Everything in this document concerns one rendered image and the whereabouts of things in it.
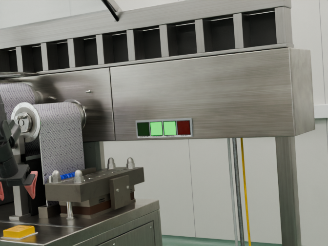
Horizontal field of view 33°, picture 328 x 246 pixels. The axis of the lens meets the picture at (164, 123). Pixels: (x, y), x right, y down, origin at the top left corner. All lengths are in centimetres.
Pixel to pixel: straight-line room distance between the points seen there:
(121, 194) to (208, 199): 271
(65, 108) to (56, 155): 19
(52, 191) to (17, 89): 54
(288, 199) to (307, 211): 232
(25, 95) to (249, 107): 94
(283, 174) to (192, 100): 44
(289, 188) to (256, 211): 248
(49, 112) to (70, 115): 11
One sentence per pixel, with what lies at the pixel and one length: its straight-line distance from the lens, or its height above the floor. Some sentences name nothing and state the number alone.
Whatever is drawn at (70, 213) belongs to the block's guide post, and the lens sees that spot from 198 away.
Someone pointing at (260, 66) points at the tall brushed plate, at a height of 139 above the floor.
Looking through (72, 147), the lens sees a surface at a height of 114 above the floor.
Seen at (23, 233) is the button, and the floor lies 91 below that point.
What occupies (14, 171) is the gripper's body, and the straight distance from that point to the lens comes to 162.
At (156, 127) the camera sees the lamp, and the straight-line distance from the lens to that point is 211.
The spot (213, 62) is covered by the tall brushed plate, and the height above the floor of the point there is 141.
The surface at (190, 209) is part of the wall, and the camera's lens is 482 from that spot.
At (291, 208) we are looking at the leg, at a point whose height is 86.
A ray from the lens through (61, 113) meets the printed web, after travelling 213.
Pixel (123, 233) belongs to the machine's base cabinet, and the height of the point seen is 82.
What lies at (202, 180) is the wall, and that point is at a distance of 471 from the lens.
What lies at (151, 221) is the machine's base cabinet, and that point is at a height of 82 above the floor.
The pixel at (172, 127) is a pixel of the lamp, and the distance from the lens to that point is 207.
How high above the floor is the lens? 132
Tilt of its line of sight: 3 degrees down
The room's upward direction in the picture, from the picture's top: 4 degrees counter-clockwise
